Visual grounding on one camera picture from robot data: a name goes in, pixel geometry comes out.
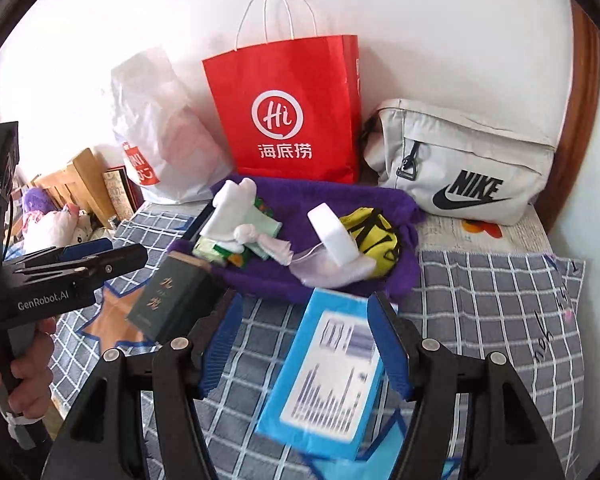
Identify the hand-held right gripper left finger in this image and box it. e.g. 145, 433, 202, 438
40, 292, 243, 480

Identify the red paper bag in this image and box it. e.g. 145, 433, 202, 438
201, 0, 362, 186

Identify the brown wooden door frame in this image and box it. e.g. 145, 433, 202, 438
552, 0, 600, 236

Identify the mint green packet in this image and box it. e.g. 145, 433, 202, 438
240, 207, 284, 261

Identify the person's left hand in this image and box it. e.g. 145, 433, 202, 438
9, 317, 58, 420

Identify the dark green box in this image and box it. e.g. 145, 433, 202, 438
126, 252, 226, 346

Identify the white plastic shopping bag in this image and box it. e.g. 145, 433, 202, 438
111, 47, 233, 206

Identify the grey waist bag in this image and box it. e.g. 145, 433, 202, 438
364, 99, 557, 226

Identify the purple plush toy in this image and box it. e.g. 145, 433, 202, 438
22, 187, 56, 213

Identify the grey checked blanket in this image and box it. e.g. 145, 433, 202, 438
50, 205, 588, 480

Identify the wooden headboard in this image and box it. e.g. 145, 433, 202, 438
32, 147, 113, 226

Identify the blue tissue pack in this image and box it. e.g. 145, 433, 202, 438
254, 287, 386, 461

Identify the yellow black pouch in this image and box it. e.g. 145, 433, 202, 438
340, 207, 402, 277

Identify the white pink plush toy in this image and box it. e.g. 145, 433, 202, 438
22, 202, 93, 253

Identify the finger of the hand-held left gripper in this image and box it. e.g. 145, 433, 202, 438
22, 239, 113, 267
17, 244, 148, 286

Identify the white sponge block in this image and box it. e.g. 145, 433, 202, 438
307, 204, 361, 267

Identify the framed picture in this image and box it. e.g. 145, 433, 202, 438
102, 167, 143, 221

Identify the small green packet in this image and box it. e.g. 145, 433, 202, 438
215, 245, 242, 267

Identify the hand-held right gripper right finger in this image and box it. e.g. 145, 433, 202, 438
367, 291, 566, 480

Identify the purple fabric storage box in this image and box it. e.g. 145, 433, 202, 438
167, 176, 426, 306

